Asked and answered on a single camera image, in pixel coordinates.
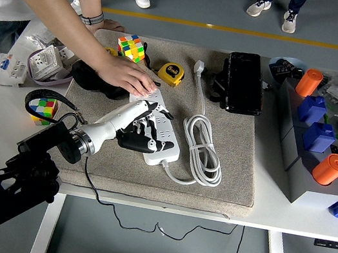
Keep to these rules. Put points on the large multicolour puzzle cube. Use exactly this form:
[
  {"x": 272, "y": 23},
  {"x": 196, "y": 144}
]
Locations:
[{"x": 130, "y": 49}]

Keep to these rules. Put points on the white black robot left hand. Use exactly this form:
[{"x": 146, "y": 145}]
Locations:
[{"x": 118, "y": 117}]

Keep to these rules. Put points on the white circuit breaker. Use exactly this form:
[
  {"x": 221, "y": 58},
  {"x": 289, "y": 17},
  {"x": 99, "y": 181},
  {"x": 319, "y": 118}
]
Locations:
[{"x": 5, "y": 69}]

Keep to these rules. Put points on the small multicolour puzzle cube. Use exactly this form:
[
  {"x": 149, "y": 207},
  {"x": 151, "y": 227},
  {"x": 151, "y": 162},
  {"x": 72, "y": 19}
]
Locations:
[{"x": 44, "y": 109}]

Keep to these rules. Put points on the blue plastic block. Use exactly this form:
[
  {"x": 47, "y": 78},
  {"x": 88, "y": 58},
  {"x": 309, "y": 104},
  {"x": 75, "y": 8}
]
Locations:
[
  {"x": 319, "y": 138},
  {"x": 312, "y": 109}
]

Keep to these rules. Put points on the black packets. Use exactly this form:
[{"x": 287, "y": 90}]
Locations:
[{"x": 283, "y": 69}]

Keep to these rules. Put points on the large white socket panel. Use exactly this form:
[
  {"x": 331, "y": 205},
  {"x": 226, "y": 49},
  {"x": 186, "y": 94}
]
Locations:
[{"x": 44, "y": 62}]

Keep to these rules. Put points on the glossy black flat device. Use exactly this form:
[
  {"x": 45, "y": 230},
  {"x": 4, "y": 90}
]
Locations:
[{"x": 245, "y": 84}]

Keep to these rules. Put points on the black cloth pouch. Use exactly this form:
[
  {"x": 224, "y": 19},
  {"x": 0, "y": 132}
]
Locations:
[{"x": 86, "y": 77}]

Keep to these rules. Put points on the orange cylinder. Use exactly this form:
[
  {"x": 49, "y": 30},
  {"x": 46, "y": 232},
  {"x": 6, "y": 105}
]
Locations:
[
  {"x": 330, "y": 169},
  {"x": 309, "y": 82}
]

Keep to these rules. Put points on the yellow tape measure black face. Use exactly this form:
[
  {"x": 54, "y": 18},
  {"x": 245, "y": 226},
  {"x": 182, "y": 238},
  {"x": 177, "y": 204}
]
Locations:
[{"x": 110, "y": 51}]

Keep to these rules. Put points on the yellow tape measure red label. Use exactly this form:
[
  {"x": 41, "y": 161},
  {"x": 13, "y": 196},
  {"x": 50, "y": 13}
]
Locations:
[{"x": 170, "y": 72}]

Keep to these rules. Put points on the person's left hand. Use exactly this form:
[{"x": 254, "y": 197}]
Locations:
[{"x": 111, "y": 25}]

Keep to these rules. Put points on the clear bag of metal parts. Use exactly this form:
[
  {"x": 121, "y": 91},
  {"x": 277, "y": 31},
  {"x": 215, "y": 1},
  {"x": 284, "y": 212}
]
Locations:
[{"x": 39, "y": 37}]

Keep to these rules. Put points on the grey wristband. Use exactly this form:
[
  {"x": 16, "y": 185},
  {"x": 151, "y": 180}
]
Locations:
[{"x": 92, "y": 19}]

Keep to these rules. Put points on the person's right hand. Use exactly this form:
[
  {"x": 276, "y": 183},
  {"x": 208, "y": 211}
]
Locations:
[{"x": 125, "y": 74}]

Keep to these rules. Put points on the black device holder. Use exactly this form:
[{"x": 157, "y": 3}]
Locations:
[{"x": 218, "y": 86}]

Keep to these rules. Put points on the black plug adapter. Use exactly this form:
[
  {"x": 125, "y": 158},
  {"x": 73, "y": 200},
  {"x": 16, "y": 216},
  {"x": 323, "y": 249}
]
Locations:
[{"x": 138, "y": 131}]

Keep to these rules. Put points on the grey block holder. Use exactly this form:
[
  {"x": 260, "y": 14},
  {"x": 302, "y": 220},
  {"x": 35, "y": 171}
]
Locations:
[{"x": 305, "y": 190}]

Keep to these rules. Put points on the light blue bowl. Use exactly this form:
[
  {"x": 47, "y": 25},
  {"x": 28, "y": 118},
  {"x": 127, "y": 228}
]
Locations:
[{"x": 272, "y": 76}]

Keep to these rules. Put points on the grey-brown mat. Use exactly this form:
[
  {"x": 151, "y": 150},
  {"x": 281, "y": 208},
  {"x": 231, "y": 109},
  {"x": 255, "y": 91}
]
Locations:
[{"x": 115, "y": 169}]

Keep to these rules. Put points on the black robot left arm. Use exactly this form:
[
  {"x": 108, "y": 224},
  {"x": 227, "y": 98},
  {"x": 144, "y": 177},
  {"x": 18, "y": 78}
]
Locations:
[{"x": 26, "y": 173}]

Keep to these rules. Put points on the white power strip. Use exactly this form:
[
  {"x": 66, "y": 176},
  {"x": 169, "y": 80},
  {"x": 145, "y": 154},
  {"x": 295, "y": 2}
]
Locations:
[{"x": 166, "y": 129}]

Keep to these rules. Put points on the black table control panel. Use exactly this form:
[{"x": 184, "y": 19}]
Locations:
[{"x": 331, "y": 245}]

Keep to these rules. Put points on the small white socket panel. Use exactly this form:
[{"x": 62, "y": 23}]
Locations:
[{"x": 66, "y": 56}]

